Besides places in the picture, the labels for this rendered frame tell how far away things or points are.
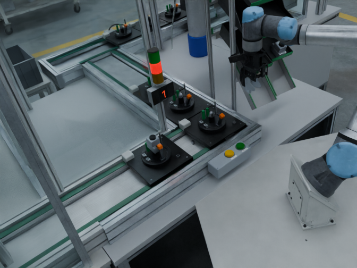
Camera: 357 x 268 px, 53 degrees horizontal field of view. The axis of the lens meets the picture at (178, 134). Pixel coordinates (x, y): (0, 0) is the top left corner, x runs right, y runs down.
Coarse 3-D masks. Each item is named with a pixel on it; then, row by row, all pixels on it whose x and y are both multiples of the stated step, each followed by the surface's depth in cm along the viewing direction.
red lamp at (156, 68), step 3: (159, 63) 153; (150, 66) 154; (153, 66) 153; (156, 66) 153; (159, 66) 154; (150, 69) 156; (153, 69) 154; (156, 69) 154; (159, 69) 154; (153, 72) 155; (156, 72) 155; (159, 72) 155
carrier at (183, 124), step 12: (216, 108) 188; (192, 120) 183; (204, 120) 179; (216, 120) 177; (228, 120) 179; (240, 120) 178; (192, 132) 175; (204, 132) 174; (216, 132) 173; (228, 132) 172; (204, 144) 169; (216, 144) 168
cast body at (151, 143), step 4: (152, 136) 157; (156, 136) 158; (148, 140) 157; (152, 140) 156; (156, 140) 157; (148, 144) 159; (152, 144) 156; (156, 144) 158; (152, 148) 157; (156, 148) 157; (156, 152) 158
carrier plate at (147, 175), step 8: (144, 144) 173; (168, 144) 171; (136, 152) 169; (176, 152) 166; (184, 152) 165; (136, 160) 165; (176, 160) 162; (184, 160) 161; (192, 160) 163; (136, 168) 161; (144, 168) 160; (152, 168) 159; (160, 168) 159; (168, 168) 158; (176, 168) 158; (144, 176) 156; (152, 176) 156; (160, 176) 155; (152, 184) 153
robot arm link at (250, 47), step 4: (260, 40) 132; (244, 44) 134; (248, 44) 133; (252, 44) 132; (256, 44) 132; (260, 44) 133; (244, 48) 135; (248, 48) 134; (252, 48) 133; (256, 48) 133; (260, 48) 134
